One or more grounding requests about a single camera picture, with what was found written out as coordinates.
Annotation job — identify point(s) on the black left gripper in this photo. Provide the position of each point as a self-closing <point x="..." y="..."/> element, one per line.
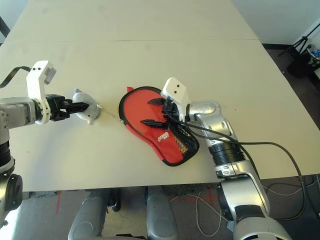
<point x="57" y="107"/>

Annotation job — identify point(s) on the grey right robot leg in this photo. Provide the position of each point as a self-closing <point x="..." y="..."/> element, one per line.
<point x="160" y="217"/>

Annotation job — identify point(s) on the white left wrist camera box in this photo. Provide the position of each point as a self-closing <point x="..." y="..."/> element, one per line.
<point x="37" y="72"/>

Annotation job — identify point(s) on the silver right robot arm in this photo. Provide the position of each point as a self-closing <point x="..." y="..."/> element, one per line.
<point x="217" y="112"/>

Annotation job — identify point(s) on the grey white plush toy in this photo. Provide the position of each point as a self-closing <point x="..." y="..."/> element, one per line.
<point x="85" y="96"/>

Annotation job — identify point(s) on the dark speckled floor mat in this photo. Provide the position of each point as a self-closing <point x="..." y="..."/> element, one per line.
<point x="187" y="190"/>

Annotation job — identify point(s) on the black tripod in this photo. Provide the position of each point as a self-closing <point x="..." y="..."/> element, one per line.
<point x="300" y="42"/>

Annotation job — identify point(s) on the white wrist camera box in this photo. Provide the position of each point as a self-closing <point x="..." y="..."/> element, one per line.
<point x="37" y="72"/>
<point x="175" y="90"/>

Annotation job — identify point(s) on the dark framed side table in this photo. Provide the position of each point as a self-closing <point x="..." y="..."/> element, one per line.
<point x="3" y="27"/>

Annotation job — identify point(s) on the black table leg base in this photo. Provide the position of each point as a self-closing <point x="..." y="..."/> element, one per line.
<point x="115" y="200"/>

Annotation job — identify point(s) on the red black paddle case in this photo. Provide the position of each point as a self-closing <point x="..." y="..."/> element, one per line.
<point x="172" y="152"/>

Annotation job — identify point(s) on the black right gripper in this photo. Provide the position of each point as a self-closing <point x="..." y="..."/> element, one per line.
<point x="171" y="112"/>

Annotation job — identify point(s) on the grey left robot leg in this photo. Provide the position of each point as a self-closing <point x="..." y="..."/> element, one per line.
<point x="88" y="217"/>

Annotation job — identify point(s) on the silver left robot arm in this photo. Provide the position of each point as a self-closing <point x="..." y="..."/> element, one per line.
<point x="15" y="112"/>

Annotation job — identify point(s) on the black bag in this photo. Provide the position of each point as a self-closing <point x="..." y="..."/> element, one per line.
<point x="300" y="67"/>

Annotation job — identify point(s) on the box of colourful items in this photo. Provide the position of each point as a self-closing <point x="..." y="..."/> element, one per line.
<point x="315" y="55"/>

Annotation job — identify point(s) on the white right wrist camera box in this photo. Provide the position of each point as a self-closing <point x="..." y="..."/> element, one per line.
<point x="175" y="90"/>

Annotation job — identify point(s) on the grey power adapter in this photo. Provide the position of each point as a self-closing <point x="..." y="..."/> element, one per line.
<point x="230" y="226"/>

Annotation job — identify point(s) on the grey robot leg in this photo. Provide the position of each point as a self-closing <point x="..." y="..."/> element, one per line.
<point x="88" y="217"/>
<point x="160" y="217"/>

